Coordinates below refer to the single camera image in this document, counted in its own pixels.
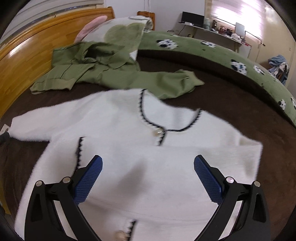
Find wooden headboard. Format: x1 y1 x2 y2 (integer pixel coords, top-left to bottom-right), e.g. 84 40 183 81
1 6 115 114

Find white green frog pillow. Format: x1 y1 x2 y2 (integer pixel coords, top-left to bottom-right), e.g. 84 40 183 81
82 16 151 60

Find white fluffy cardigan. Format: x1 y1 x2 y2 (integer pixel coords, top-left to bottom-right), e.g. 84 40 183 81
9 89 262 240

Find green pajama shirt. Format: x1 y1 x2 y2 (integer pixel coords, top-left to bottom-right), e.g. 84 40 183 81
30 42 204 99

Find green cow pattern blanket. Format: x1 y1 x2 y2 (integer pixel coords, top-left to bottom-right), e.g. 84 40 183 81
138 31 295 125

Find white monitor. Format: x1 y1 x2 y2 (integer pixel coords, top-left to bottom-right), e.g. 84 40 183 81
235 22 245 38

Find white desk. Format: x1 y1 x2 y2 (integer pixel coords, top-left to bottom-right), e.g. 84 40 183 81
181 23 243 53

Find pile of clothes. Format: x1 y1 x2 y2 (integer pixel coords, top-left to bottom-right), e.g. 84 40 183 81
268 55 290 86

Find pink pillow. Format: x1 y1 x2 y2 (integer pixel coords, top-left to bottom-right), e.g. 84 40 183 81
74 16 108 43

